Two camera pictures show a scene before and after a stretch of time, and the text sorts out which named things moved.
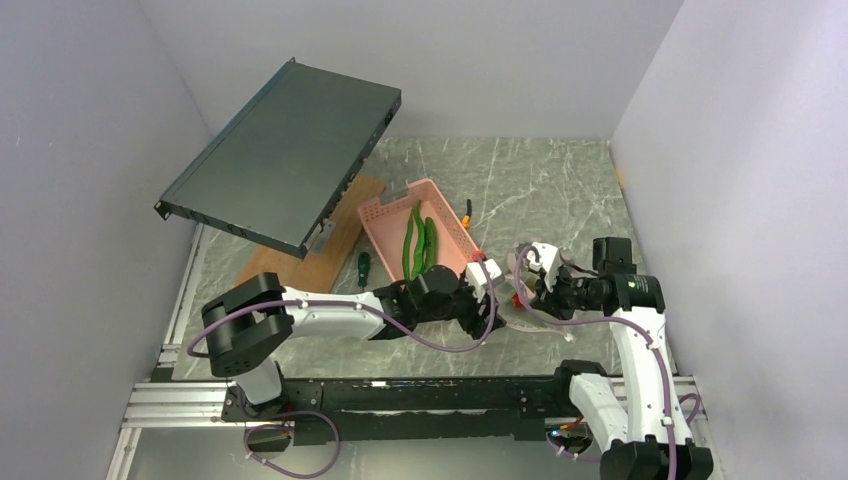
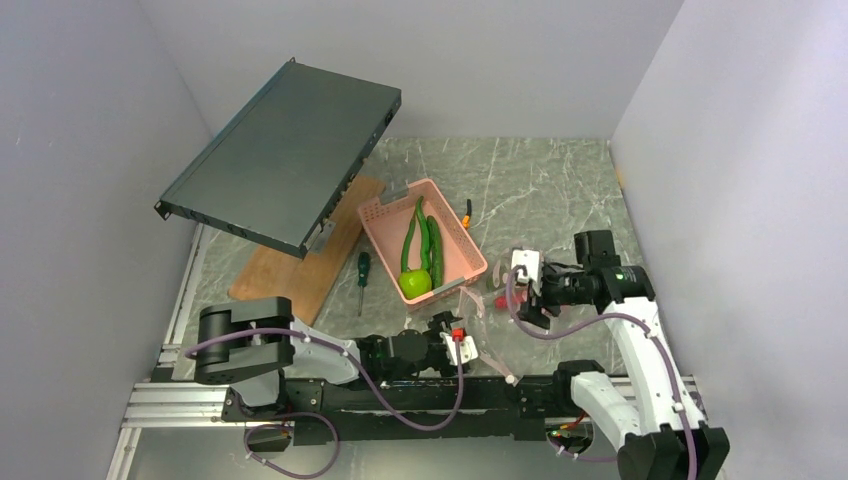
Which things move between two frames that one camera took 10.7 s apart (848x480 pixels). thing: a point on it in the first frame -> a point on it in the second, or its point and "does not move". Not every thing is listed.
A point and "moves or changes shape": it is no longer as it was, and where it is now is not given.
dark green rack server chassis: [282, 170] does not move
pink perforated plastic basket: [387, 222] does not move
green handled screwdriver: [364, 261] does not move
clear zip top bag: [515, 288] moves or changes shape
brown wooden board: [319, 271] does not move
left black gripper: [475, 324] -> [441, 323]
